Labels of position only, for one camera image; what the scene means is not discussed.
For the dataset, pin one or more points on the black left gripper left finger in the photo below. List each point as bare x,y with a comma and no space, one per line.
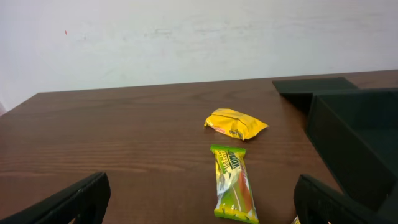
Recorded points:
85,201

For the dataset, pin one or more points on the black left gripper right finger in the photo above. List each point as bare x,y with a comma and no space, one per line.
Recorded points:
316,202

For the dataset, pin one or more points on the black box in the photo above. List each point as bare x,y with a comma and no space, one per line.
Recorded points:
354,131

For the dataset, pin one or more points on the yellow peanut snack packet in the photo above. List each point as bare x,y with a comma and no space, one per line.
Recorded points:
235,124

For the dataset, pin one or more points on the yellow Apollo cake packet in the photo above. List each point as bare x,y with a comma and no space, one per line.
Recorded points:
296,221

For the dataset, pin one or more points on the green orange snack bar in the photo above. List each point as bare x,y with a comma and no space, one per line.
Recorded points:
235,200

